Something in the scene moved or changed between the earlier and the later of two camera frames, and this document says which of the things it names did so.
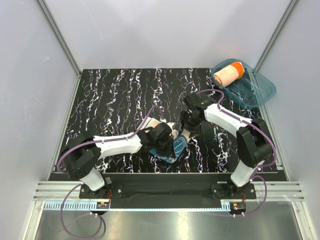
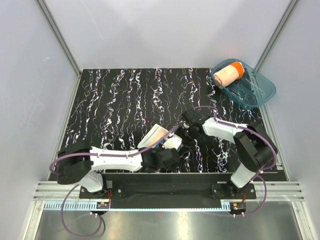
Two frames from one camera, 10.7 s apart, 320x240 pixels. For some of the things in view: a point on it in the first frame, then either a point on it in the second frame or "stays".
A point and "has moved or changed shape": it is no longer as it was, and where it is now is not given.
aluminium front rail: [269, 196] stays
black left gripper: [169, 151] to [163, 149]
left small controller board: [101, 205] stays
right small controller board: [237, 207] stays
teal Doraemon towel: [180, 140] has moved or changed shape
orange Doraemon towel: [228, 75] stays
